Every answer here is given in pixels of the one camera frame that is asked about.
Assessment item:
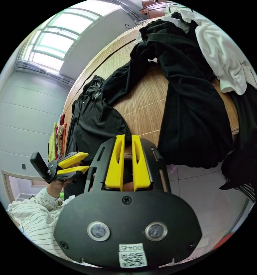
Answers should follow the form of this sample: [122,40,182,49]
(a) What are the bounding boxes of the white door frame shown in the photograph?
[1,169,48,203]

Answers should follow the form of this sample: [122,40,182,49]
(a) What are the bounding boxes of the person's body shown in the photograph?
[7,194,77,262]

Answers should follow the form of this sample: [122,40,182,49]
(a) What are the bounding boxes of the window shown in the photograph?
[19,7,103,72]

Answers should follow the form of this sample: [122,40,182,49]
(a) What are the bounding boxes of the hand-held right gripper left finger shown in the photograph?
[104,134,126,192]

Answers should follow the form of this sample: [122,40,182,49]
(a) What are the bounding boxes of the person's left forearm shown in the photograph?
[34,188,62,213]

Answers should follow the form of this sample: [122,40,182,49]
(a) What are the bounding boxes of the person's left hand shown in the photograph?
[46,178,77,201]

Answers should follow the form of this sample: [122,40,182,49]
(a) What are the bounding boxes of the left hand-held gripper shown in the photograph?
[45,152,90,184]

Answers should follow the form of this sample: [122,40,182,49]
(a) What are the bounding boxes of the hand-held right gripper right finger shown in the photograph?
[131,134,152,192]

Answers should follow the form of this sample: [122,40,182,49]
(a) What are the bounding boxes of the black shorts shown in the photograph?
[64,74,132,164]

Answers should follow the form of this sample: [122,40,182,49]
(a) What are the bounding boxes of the colourful folded clothes stack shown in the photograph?
[48,113,68,160]

